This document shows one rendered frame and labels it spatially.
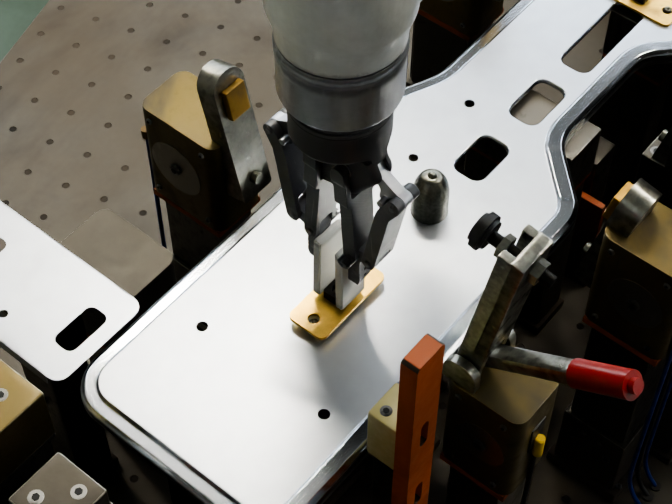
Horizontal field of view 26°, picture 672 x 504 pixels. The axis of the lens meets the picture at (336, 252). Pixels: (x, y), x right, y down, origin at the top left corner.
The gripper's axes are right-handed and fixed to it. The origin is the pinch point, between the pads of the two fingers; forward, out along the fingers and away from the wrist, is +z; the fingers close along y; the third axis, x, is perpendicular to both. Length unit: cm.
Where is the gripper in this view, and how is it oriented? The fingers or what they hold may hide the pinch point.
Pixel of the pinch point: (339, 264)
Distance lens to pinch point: 116.6
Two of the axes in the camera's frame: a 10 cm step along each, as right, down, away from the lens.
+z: 0.0, 6.0, 8.0
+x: -6.4, 6.2, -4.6
